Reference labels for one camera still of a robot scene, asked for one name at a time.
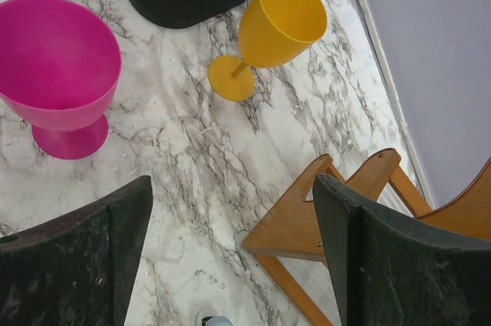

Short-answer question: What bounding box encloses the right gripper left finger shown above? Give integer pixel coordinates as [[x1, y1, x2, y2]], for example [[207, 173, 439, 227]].
[[1, 176, 153, 325]]

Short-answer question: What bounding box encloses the pink wine glass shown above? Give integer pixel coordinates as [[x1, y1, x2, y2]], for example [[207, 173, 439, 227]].
[[1, 0, 123, 160]]

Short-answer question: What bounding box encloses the yellow wine glass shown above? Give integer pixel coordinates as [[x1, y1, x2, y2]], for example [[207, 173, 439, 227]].
[[208, 0, 328, 102]]

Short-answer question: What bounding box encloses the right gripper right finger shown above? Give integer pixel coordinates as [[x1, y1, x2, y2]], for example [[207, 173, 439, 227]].
[[312, 175, 490, 325]]

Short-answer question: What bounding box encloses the wooden dish rack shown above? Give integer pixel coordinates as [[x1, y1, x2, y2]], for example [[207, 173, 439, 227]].
[[242, 148, 490, 325]]

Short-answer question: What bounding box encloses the light blue eraser block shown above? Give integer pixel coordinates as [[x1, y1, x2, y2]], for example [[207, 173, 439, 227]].
[[195, 307, 232, 326]]

